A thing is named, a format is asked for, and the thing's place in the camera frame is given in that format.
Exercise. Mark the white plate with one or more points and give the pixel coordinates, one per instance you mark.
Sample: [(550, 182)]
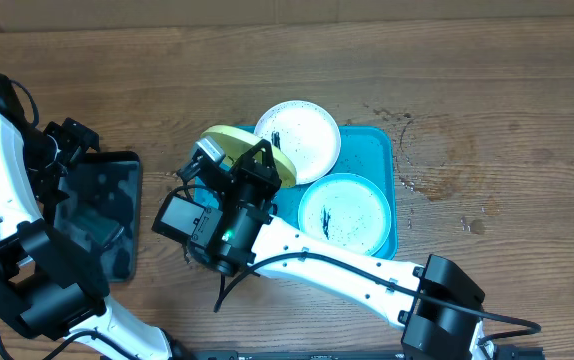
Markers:
[(306, 133)]

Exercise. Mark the light blue plate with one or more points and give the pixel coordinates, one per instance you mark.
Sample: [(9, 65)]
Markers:
[(348, 211)]

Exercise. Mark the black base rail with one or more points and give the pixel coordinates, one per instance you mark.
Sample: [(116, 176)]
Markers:
[(505, 352)]

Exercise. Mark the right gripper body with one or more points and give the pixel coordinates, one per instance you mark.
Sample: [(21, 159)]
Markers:
[(252, 178)]

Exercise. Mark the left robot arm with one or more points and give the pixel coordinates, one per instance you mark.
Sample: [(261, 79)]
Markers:
[(49, 285)]

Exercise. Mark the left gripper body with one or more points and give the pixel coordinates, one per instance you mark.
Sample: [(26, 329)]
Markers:
[(58, 145)]

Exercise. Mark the yellow-green plate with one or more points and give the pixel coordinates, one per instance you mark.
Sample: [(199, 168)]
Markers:
[(235, 141)]

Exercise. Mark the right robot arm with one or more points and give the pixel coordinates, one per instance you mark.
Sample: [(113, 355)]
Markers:
[(437, 305)]

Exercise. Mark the teal plastic tray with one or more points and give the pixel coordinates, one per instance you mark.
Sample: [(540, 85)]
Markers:
[(365, 151)]

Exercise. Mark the green scrubbing sponge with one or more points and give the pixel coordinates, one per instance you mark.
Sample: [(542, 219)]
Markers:
[(101, 229)]

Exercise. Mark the black water tray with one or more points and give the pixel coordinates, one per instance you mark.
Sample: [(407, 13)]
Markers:
[(111, 183)]

